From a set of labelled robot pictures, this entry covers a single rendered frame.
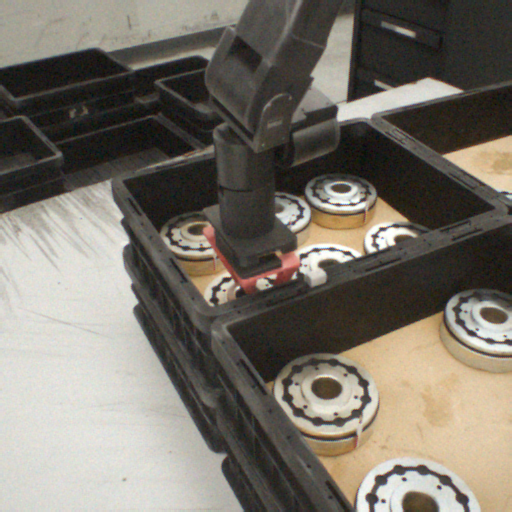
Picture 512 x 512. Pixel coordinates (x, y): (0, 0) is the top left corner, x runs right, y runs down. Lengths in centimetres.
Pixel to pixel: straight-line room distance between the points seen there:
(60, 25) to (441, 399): 330
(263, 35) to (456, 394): 40
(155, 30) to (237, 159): 341
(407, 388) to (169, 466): 29
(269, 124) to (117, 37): 335
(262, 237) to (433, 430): 25
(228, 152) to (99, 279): 49
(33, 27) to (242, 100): 319
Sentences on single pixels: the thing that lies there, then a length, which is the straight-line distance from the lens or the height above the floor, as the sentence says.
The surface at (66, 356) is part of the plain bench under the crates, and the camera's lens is 91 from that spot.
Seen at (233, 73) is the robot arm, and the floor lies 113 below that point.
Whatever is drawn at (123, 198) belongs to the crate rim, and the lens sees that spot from 78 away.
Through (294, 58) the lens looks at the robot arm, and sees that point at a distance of 54.
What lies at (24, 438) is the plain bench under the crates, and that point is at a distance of 84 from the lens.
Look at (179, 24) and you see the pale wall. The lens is 405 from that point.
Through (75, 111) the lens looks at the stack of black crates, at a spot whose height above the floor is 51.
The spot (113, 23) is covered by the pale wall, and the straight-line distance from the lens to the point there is 386.
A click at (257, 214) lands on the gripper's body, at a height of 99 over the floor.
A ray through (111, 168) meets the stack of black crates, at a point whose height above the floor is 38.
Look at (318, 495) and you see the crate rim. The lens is 48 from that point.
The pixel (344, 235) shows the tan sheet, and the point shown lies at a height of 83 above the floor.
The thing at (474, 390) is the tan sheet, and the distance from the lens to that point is 70.
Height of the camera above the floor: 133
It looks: 37 degrees down
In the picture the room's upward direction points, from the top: straight up
